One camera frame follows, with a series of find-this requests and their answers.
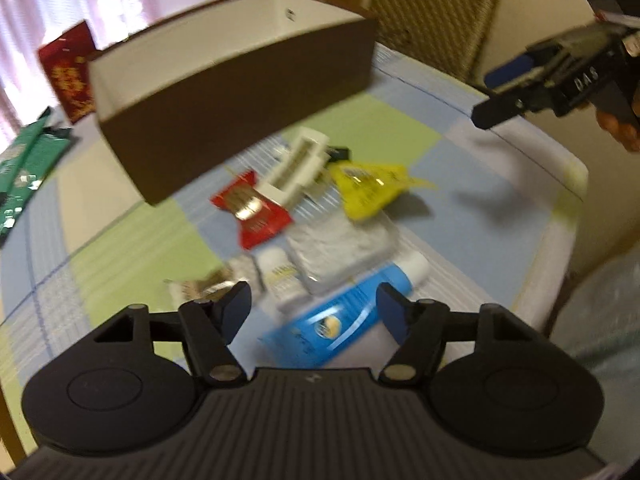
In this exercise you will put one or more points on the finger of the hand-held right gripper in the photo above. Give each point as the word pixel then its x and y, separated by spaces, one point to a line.
pixel 500 108
pixel 506 71

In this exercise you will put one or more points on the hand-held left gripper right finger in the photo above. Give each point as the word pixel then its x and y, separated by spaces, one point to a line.
pixel 392 307

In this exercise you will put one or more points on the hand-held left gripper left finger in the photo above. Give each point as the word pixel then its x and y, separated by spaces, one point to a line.
pixel 239 310

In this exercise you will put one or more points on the clear packet of dark snack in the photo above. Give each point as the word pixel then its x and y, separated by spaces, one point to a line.
pixel 200 288

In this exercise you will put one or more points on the blue tube with white cap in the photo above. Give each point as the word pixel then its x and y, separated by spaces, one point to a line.
pixel 340 316

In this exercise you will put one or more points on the small white bottle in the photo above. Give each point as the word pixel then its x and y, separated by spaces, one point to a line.
pixel 280 275

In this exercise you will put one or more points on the clear-wrapped white tissue pack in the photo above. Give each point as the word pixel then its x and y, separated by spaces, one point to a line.
pixel 342 250

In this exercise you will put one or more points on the yellow snack packet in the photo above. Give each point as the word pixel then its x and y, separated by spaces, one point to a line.
pixel 365 190

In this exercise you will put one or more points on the white hair claw clip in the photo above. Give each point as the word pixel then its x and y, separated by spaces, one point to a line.
pixel 295 165

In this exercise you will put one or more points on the clear packet with black items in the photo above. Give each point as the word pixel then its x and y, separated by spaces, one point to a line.
pixel 340 153

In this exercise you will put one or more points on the brown cardboard box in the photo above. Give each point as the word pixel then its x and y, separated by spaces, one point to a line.
pixel 240 110

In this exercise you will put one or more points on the person's right hand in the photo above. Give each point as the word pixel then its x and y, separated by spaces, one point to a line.
pixel 621 129

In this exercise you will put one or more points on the red snack packet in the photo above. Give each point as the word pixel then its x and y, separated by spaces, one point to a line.
pixel 262 225

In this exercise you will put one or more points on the wicker chair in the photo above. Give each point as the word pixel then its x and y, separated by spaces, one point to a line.
pixel 435 10

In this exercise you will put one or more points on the green wipes packet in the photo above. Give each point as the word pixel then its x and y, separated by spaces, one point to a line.
pixel 25 142
pixel 42 160

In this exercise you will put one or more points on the red gift box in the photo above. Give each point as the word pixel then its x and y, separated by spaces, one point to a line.
pixel 67 75

